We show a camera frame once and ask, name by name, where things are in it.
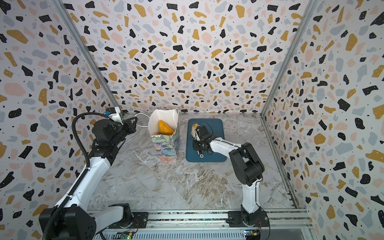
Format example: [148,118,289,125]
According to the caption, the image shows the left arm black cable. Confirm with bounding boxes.
[42,111,109,240]

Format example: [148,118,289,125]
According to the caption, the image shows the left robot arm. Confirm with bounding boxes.
[39,116,138,240]

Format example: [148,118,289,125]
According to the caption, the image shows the teal tray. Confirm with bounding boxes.
[186,119,227,163]

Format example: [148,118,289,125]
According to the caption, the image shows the floral paper bag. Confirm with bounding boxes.
[144,108,180,162]

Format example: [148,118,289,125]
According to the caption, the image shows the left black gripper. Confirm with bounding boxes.
[110,115,137,147]

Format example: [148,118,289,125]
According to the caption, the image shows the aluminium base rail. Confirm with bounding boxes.
[102,209,317,240]

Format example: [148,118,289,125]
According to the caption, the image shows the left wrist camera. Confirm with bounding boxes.
[105,107,124,124]

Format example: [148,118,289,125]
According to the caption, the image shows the small crusty bread piece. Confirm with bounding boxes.
[191,124,199,139]

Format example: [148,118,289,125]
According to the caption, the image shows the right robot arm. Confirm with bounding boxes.
[191,124,265,227]

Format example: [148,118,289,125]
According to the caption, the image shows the orange oval bread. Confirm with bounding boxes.
[158,120,174,136]

